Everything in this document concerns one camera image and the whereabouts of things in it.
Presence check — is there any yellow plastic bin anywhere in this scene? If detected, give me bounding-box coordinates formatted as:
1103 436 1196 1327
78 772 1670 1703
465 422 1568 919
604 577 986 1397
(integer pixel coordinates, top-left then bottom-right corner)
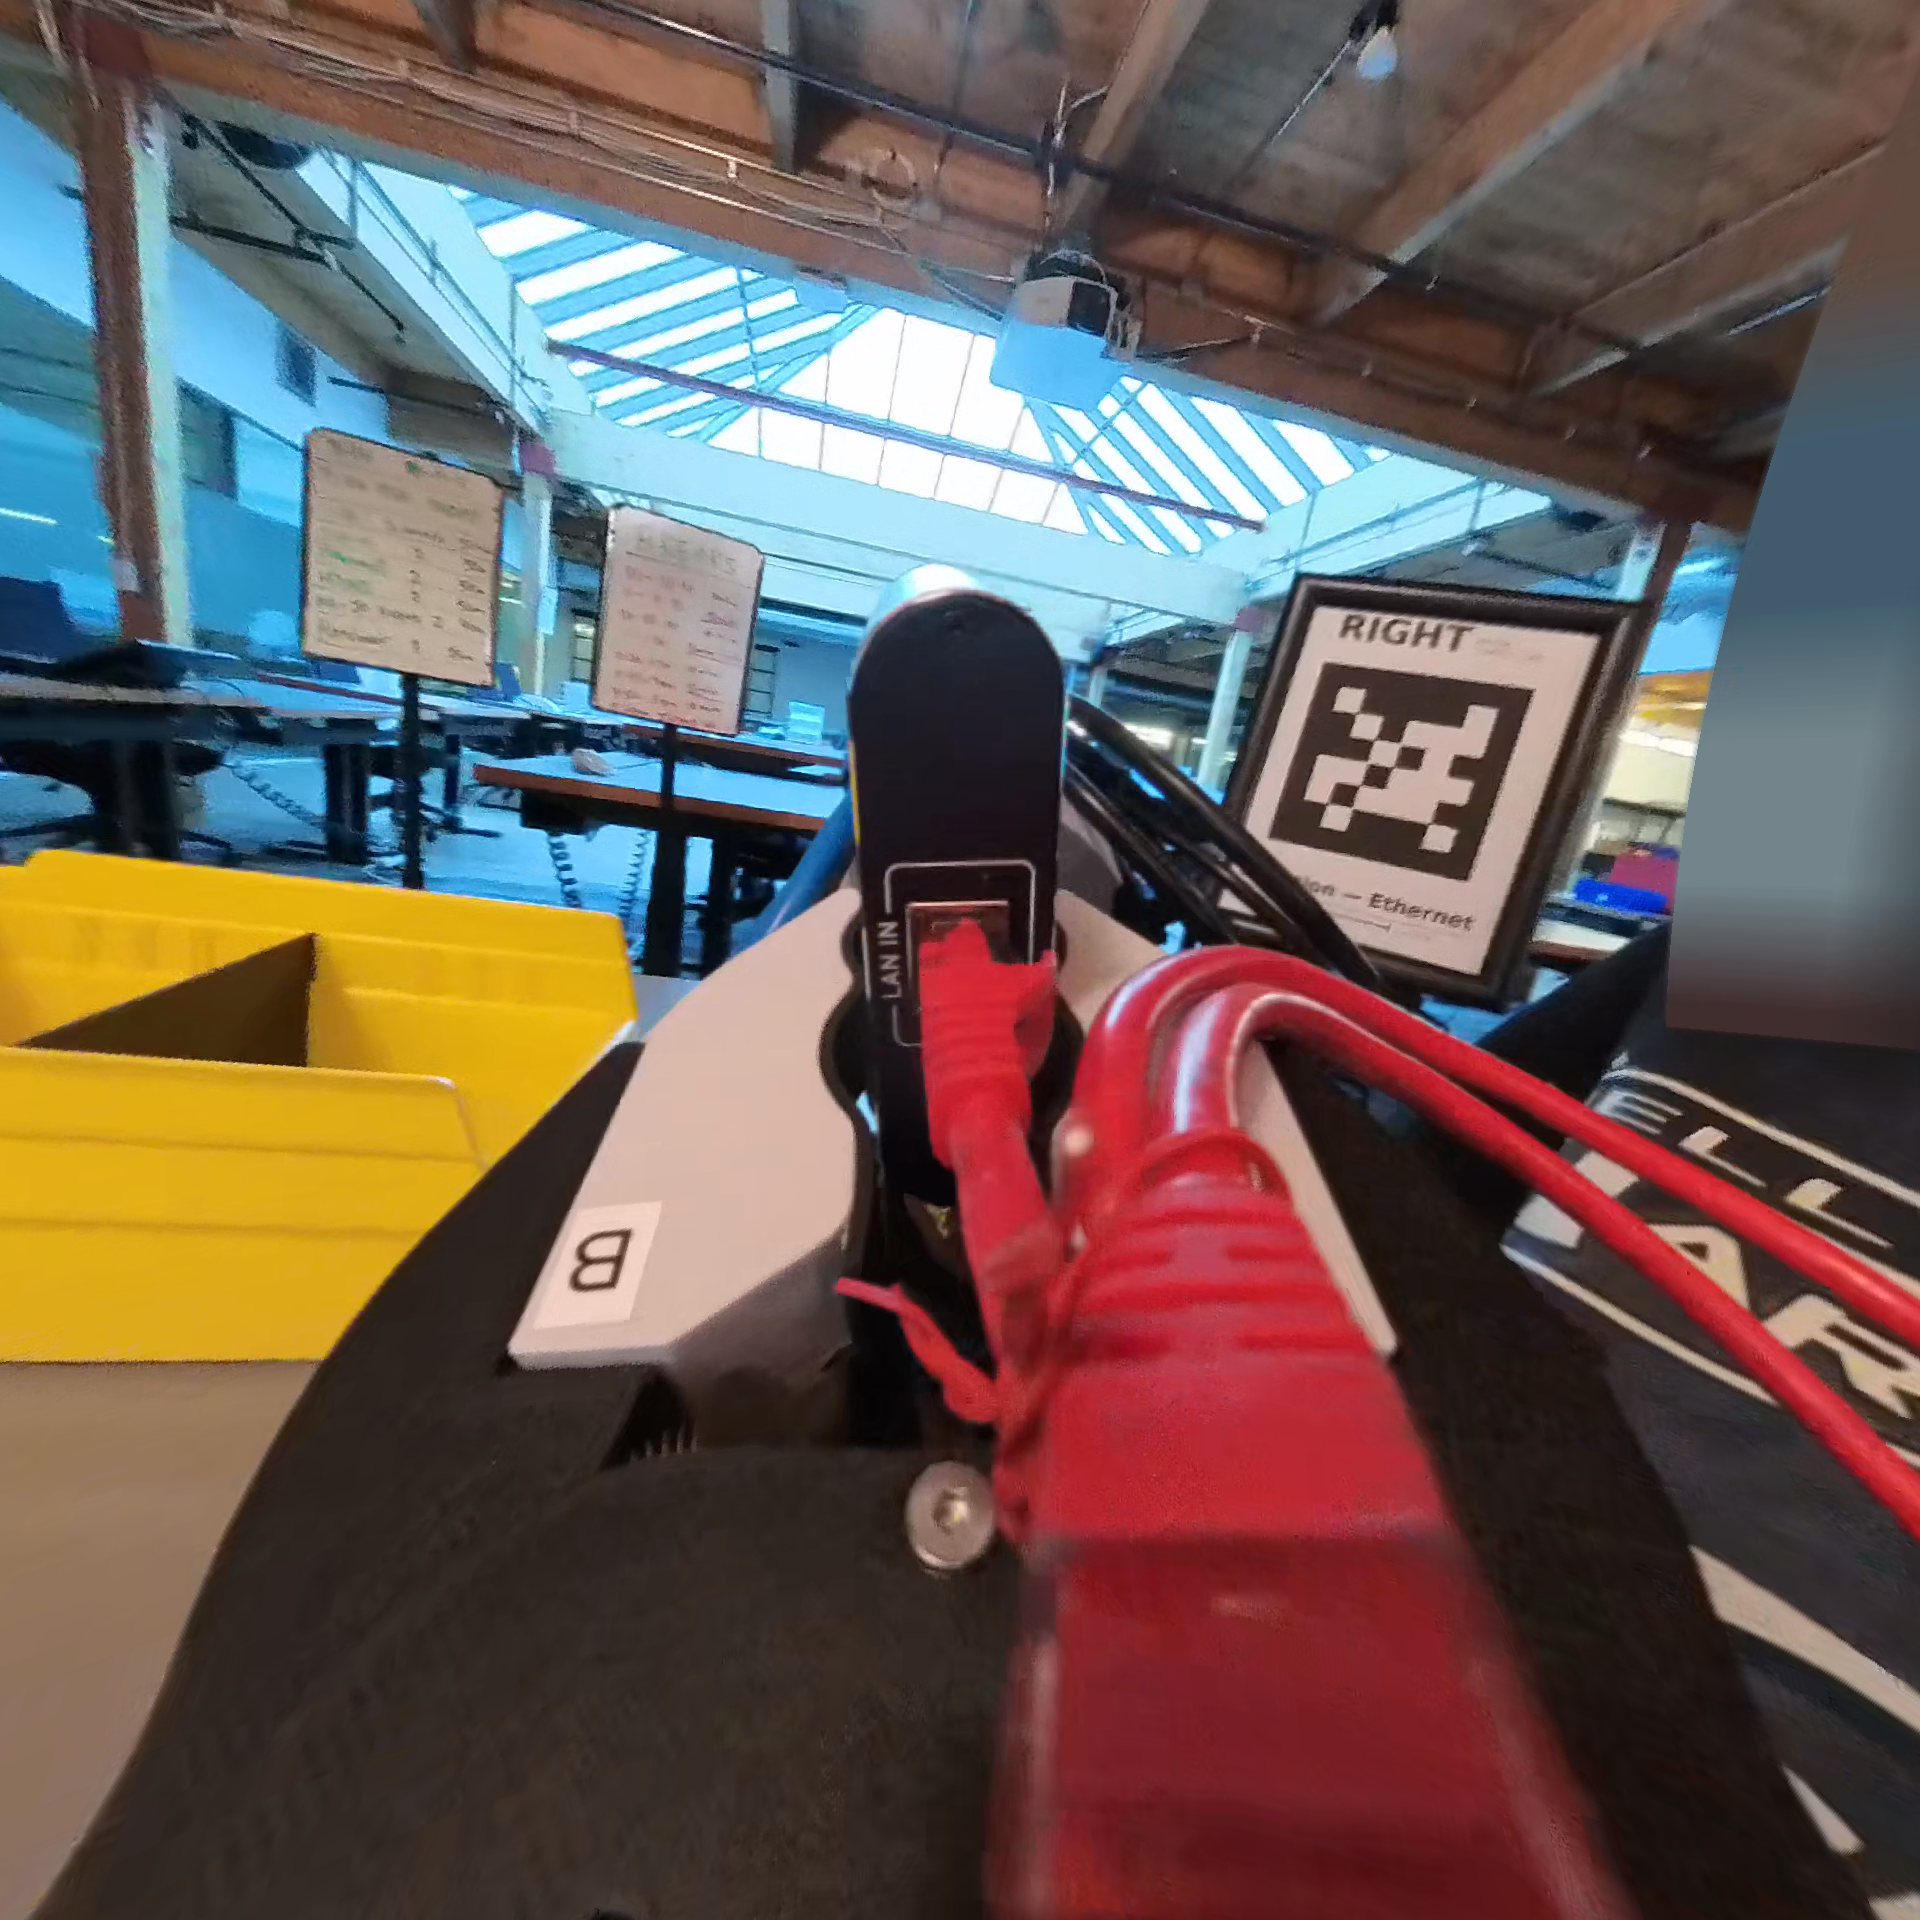
0 847 640 1366

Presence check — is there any black framed tag sign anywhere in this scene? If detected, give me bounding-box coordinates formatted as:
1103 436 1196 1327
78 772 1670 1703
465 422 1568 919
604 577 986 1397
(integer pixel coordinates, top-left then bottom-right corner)
1217 573 1661 1010

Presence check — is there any person's black printed shirt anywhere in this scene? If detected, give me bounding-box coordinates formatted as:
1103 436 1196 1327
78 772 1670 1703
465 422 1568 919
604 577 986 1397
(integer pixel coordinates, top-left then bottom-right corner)
1477 919 1920 1920

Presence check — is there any red ethernet cable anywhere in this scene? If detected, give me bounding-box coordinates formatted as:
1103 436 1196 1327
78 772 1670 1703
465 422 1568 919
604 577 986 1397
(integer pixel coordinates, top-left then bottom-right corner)
829 913 1920 1920

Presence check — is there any white ceiling projector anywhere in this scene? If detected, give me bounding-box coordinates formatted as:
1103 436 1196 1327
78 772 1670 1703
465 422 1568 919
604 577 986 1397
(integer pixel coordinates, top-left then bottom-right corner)
986 247 1144 410

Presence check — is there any wooden desk with black legs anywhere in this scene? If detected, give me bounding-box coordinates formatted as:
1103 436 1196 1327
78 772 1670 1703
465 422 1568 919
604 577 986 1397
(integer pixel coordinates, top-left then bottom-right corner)
0 643 272 865
470 748 847 975

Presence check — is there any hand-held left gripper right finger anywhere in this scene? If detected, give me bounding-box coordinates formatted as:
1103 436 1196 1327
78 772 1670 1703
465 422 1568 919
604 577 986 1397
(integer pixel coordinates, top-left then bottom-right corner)
1054 877 1401 1362

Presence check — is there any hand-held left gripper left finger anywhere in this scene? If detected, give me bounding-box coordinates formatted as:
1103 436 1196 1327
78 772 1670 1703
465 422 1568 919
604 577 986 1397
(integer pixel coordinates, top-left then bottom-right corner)
506 901 880 1377

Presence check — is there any black ethernet cable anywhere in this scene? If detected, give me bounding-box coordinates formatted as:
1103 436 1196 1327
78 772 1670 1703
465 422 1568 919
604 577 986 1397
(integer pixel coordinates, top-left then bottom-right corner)
1062 694 1425 1010

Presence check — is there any black ethernet switch box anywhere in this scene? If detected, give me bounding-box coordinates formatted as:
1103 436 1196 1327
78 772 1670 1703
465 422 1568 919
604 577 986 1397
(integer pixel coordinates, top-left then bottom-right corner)
844 591 1071 1203

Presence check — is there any whiteboard on stand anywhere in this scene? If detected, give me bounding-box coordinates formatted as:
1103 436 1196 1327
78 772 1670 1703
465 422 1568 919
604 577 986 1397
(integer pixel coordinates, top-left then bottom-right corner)
586 502 769 975
297 422 512 893

